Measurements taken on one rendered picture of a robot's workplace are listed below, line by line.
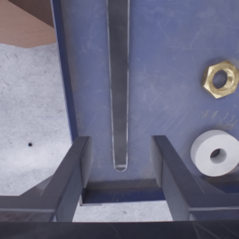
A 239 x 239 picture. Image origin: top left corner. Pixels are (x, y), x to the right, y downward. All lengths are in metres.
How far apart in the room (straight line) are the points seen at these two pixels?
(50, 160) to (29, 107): 0.41
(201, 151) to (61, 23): 0.27
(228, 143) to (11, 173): 1.50
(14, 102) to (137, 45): 1.17
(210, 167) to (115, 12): 0.26
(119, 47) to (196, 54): 0.11
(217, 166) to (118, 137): 0.16
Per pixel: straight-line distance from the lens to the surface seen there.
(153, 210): 1.61
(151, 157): 0.16
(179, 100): 0.27
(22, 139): 1.42
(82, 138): 0.16
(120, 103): 0.24
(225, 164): 0.32
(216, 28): 0.29
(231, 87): 0.28
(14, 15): 0.70
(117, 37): 0.24
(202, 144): 0.28
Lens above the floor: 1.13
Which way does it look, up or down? 74 degrees down
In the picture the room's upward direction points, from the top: 179 degrees counter-clockwise
